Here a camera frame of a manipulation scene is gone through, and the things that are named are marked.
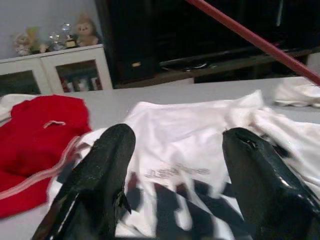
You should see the glass trophy dark base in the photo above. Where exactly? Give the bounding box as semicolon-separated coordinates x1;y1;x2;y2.
61;22;77;49

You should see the red shirt white trim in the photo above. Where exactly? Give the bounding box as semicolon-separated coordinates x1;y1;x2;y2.
0;94;93;220

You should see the white glass door cabinet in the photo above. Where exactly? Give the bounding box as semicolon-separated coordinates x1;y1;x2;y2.
0;43;114;97

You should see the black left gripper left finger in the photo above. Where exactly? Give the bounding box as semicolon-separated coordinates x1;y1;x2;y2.
31;123;137;240

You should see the pale plush doll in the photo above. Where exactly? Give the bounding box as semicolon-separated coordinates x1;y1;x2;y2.
24;26;48;55

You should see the black speaker box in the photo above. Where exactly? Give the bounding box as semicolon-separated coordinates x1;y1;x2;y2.
116;57;157;82

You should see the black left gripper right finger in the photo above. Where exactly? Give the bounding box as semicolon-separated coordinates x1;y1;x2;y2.
221;127;320;240

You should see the plain white shirt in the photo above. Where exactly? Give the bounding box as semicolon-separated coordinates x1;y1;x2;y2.
273;83;320;109

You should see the beige plush toy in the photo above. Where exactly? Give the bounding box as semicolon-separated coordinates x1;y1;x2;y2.
75;12;101;48

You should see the red plastic clothes hanger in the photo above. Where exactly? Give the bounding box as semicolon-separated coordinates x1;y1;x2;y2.
184;0;320;88

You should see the white shirt with dark lettering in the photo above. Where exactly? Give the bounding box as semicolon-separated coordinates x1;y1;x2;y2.
47;89;320;240

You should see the dark TV cabinet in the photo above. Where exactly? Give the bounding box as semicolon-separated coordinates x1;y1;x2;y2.
94;0;320;90

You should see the small pale figurine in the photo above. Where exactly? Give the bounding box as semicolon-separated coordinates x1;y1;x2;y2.
11;33;30;57

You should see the clear glass globe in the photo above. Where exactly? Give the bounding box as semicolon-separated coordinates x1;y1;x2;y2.
48;32;63;52

